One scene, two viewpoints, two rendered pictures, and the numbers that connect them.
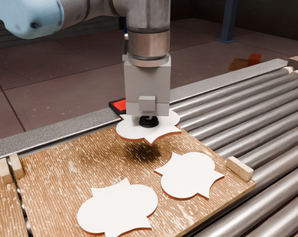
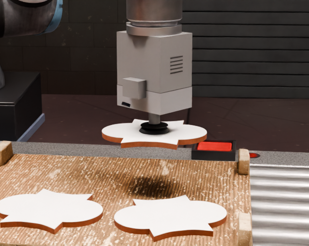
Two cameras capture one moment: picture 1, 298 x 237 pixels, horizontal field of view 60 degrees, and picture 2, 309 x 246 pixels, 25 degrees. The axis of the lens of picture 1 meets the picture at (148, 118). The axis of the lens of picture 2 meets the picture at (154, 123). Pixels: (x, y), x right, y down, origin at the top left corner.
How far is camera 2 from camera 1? 0.68 m
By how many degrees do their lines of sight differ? 40
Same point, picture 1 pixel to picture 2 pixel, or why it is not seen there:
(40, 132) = (71, 147)
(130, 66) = (122, 33)
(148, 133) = (134, 136)
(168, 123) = (175, 136)
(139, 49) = (129, 11)
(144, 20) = not seen: outside the picture
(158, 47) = (148, 10)
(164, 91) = (154, 74)
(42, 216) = not seen: outside the picture
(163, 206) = (95, 227)
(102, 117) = (167, 154)
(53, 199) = (2, 187)
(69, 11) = not seen: outside the picture
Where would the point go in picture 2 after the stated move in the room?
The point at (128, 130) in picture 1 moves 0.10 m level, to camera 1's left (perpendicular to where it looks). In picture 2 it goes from (117, 130) to (69, 118)
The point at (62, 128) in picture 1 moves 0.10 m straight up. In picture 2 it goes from (102, 150) to (100, 96)
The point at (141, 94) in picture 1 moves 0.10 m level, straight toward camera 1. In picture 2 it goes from (132, 75) to (80, 87)
